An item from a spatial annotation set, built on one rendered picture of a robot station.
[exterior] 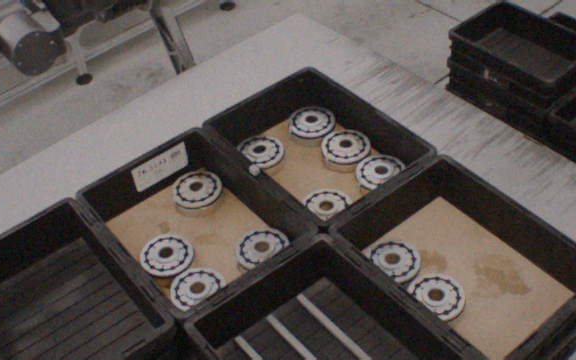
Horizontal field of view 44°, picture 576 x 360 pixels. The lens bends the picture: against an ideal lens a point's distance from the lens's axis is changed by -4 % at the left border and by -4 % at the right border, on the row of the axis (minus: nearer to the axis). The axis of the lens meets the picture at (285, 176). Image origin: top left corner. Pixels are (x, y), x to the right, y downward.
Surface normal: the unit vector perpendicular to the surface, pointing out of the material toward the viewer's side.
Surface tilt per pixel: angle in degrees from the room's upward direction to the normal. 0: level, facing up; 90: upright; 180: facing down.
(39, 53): 90
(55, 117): 0
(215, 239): 0
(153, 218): 0
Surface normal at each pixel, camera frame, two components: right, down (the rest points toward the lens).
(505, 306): -0.08, -0.72
